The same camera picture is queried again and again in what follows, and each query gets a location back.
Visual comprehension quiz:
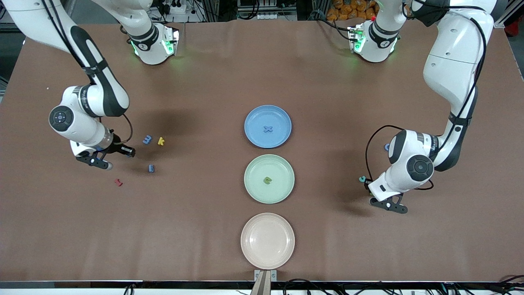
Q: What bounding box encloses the brown table cover sheet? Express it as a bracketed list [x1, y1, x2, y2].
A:
[0, 20, 524, 283]

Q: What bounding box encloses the blue plate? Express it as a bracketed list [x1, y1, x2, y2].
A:
[244, 105, 292, 149]

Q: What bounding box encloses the light green plate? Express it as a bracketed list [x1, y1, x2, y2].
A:
[244, 154, 295, 204]

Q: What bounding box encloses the white power strip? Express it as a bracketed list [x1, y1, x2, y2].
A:
[164, 0, 190, 15]
[257, 12, 297, 20]

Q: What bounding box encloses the beige plate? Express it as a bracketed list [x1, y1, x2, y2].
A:
[240, 213, 295, 270]

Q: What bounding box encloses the orange fruit pile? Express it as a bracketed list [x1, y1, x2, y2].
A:
[326, 0, 379, 22]

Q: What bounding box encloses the red plastic object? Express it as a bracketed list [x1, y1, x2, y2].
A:
[506, 16, 524, 37]

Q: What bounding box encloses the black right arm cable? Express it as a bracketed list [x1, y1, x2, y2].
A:
[41, 0, 133, 146]

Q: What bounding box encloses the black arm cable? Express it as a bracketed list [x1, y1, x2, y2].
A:
[41, 0, 133, 146]
[366, 2, 488, 191]

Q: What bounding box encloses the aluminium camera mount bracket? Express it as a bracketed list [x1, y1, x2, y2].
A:
[254, 269, 278, 295]

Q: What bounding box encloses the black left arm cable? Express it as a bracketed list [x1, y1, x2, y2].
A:
[366, 2, 488, 191]

